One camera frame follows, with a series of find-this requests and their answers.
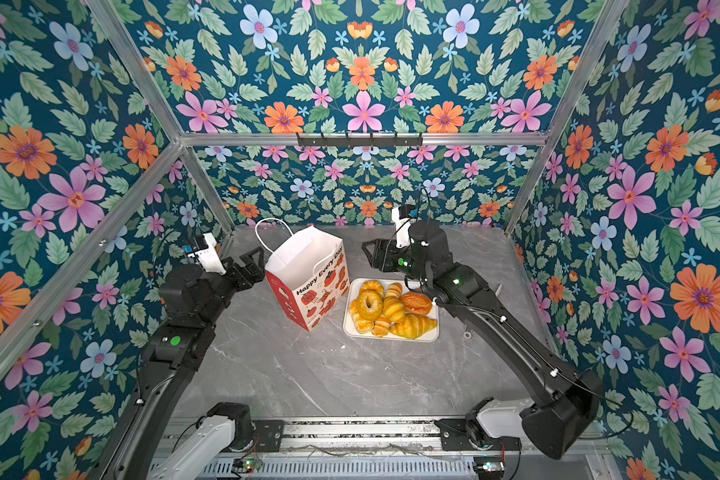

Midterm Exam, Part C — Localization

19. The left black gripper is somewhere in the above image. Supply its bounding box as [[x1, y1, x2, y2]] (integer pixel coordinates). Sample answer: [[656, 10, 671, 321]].
[[197, 242, 265, 327]]

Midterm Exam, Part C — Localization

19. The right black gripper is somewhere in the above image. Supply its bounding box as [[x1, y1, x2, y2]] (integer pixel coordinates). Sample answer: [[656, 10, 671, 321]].
[[361, 239, 433, 288]]

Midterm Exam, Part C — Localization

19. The round orange bun fake bread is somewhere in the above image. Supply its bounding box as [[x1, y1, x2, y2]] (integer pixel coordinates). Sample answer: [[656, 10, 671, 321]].
[[360, 280, 385, 296]]

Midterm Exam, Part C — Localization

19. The yellow ring bagel fake bread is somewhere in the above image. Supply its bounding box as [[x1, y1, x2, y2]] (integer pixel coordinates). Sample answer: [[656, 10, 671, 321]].
[[356, 290, 383, 321]]

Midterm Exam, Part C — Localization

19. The brown croissant fake bread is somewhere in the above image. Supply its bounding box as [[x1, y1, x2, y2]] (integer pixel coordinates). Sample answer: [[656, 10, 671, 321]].
[[400, 291, 433, 316]]

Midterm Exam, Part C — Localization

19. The white red paper bag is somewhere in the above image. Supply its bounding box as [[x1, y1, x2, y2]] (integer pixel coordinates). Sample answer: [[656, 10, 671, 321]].
[[257, 225, 350, 332]]

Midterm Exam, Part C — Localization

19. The yellow fake bread piece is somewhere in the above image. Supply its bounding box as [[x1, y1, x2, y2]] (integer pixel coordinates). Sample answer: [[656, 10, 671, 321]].
[[349, 300, 391, 338]]

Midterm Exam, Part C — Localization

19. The yellow striped croissant fake bread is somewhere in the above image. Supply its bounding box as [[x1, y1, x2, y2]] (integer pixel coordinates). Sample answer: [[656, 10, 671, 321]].
[[389, 314, 438, 340]]

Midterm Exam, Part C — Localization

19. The long twisted fake bread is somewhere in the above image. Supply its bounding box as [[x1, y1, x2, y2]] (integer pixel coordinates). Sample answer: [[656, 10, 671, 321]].
[[383, 283, 406, 324]]

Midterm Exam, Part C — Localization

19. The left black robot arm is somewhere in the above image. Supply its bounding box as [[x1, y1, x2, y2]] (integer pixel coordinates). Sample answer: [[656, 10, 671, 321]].
[[88, 247, 265, 479]]

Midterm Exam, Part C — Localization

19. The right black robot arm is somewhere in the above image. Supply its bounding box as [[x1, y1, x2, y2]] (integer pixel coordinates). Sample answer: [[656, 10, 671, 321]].
[[361, 220, 605, 460]]

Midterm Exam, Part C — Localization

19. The white rectangular tray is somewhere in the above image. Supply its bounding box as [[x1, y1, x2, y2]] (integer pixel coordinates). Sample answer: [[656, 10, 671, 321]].
[[343, 278, 440, 343]]

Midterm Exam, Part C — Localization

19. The black hook rack bar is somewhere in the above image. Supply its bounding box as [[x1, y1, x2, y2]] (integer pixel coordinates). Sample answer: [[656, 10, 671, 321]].
[[296, 133, 424, 148]]

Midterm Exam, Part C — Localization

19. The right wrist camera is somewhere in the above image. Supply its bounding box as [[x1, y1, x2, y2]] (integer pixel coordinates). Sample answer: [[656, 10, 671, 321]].
[[391, 204, 418, 249]]

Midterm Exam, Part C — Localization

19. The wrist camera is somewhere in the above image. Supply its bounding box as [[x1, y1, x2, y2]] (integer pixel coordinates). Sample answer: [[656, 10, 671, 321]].
[[391, 204, 418, 249], [183, 233, 226, 274]]

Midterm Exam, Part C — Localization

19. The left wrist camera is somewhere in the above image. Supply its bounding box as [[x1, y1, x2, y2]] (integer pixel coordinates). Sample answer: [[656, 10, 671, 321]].
[[183, 233, 226, 274]]

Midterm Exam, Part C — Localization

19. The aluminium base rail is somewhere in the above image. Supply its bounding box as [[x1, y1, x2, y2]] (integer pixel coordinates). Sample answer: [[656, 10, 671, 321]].
[[155, 415, 601, 457]]

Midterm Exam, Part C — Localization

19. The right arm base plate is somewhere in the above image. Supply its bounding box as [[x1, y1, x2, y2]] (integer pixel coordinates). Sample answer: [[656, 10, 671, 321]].
[[434, 418, 522, 452]]

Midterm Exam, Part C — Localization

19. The white slotted cable duct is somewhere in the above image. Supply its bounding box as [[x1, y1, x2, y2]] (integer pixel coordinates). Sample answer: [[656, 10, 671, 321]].
[[195, 456, 478, 479]]

